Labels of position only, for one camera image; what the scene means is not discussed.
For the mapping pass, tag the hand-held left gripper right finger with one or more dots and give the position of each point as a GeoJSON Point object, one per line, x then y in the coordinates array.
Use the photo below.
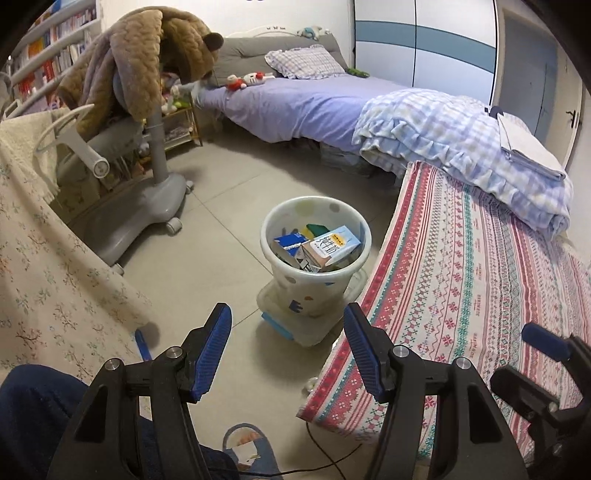
{"type": "Point", "coordinates": [364, 355]}

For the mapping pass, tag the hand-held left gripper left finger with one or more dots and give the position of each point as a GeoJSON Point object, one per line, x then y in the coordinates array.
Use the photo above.
{"type": "Point", "coordinates": [210, 350]}

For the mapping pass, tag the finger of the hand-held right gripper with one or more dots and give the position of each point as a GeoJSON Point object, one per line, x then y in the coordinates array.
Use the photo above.
{"type": "Point", "coordinates": [521, 387]}
{"type": "Point", "coordinates": [545, 340]}

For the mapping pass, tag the white dotted waste bin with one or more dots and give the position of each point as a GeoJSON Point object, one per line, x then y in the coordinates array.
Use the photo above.
{"type": "Point", "coordinates": [295, 286]}

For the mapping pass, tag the white blue milk carton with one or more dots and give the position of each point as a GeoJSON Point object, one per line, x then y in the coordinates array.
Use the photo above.
{"type": "Point", "coordinates": [330, 247]}

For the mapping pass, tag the blue and white carton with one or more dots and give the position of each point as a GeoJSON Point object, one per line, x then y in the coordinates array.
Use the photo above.
{"type": "Point", "coordinates": [291, 241]}

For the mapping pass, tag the small white lump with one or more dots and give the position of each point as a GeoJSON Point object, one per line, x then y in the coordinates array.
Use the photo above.
{"type": "Point", "coordinates": [311, 384]}

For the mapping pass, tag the blue stick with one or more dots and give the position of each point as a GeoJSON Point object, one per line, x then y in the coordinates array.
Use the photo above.
{"type": "Point", "coordinates": [144, 346]}

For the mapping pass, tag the striped patterned blanket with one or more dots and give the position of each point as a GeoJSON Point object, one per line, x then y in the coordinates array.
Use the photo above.
{"type": "Point", "coordinates": [461, 277]}

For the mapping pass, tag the blue slipper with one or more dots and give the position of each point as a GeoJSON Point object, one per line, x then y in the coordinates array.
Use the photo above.
{"type": "Point", "coordinates": [265, 454]}

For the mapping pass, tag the grey wheeled chair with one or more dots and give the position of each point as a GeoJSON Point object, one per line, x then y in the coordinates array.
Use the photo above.
{"type": "Point", "coordinates": [152, 194]}

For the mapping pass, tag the folded blue-grey sheet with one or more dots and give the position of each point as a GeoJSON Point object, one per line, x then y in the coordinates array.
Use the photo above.
{"type": "Point", "coordinates": [547, 170]}

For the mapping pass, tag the floral cloth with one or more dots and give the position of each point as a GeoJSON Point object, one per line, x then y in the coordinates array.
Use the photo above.
{"type": "Point", "coordinates": [46, 277]}

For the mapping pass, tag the person's jeans leg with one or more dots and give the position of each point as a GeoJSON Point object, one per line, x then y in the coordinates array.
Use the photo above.
{"type": "Point", "coordinates": [37, 415]}

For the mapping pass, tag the folded white cloth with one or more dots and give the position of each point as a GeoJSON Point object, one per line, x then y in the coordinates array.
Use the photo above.
{"type": "Point", "coordinates": [526, 138]}

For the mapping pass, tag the wooden side shelf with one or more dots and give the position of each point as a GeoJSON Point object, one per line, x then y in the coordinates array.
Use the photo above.
{"type": "Point", "coordinates": [196, 124]}

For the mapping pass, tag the dark blue small object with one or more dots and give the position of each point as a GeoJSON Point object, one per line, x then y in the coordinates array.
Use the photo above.
{"type": "Point", "coordinates": [493, 110]}

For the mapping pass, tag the checked ruffled quilt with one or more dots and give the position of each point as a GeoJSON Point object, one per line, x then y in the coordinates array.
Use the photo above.
{"type": "Point", "coordinates": [438, 124]}

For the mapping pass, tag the small plush toys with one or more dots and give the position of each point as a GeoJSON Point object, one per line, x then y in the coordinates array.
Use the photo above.
{"type": "Point", "coordinates": [173, 101]}

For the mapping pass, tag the purple bed sheet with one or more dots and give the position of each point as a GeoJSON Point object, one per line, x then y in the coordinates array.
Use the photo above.
{"type": "Point", "coordinates": [300, 106]}

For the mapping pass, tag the white door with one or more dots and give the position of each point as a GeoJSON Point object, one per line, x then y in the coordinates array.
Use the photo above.
{"type": "Point", "coordinates": [526, 83]}

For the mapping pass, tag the red white plush toy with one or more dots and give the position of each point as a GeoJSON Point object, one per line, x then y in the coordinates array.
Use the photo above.
{"type": "Point", "coordinates": [235, 83]}

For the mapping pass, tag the white cat plush toy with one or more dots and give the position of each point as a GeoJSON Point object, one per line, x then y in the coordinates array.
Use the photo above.
{"type": "Point", "coordinates": [258, 78]}

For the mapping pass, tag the green plush toy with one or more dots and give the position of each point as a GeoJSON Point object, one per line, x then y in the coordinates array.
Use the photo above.
{"type": "Point", "coordinates": [358, 72]}

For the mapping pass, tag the cream knitted blanket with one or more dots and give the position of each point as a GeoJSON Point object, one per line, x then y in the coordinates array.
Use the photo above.
{"type": "Point", "coordinates": [27, 134]}

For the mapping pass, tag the checked ruffled pillow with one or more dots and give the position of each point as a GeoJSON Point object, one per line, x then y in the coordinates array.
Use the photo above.
{"type": "Point", "coordinates": [304, 62]}

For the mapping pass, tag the grey bed headboard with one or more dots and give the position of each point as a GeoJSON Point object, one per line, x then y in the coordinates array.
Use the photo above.
{"type": "Point", "coordinates": [249, 50]}

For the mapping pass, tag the brown quilted coat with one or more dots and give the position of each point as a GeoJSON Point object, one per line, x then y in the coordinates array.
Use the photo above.
{"type": "Point", "coordinates": [138, 55]}

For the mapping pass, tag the white and blue wardrobe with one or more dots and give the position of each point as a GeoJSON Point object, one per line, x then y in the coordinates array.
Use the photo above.
{"type": "Point", "coordinates": [392, 46]}

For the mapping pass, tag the pale plush toy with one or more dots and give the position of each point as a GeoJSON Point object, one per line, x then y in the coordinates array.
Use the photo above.
{"type": "Point", "coordinates": [309, 32]}

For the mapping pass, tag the white bookshelf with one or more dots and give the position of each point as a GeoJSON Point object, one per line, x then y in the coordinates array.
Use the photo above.
{"type": "Point", "coordinates": [27, 69]}

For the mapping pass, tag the rows of books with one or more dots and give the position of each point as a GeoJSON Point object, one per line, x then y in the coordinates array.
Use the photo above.
{"type": "Point", "coordinates": [60, 32]}

